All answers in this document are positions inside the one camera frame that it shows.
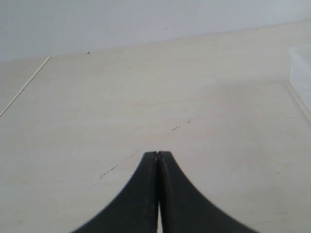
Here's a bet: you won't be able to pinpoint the clear plastic container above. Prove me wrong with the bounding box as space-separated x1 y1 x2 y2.
289 44 311 117

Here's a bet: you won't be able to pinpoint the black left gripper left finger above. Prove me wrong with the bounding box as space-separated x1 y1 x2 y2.
75 151 158 233

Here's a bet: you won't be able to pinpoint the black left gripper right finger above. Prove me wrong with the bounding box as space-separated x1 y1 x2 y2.
157 151 255 233

